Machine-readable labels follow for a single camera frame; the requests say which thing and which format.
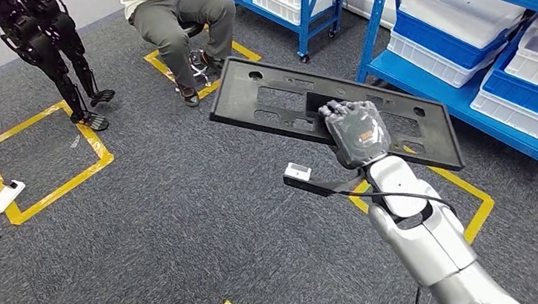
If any black swivel stool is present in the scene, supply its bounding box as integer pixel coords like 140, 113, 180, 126
168, 19, 228, 100

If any black plastic plate bracket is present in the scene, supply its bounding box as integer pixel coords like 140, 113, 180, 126
205, 35, 467, 195

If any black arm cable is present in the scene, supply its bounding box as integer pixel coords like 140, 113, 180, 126
337, 179, 458, 228

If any yellow floor tape square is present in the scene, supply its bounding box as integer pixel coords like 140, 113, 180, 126
345, 137, 499, 256
142, 21, 265, 105

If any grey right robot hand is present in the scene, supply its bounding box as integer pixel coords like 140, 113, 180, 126
317, 94, 395, 174

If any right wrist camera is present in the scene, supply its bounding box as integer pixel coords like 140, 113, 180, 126
282, 155, 368, 202

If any white power strip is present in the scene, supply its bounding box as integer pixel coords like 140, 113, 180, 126
0, 179, 29, 215

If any person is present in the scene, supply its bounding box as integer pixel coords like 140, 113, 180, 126
119, 0, 245, 115

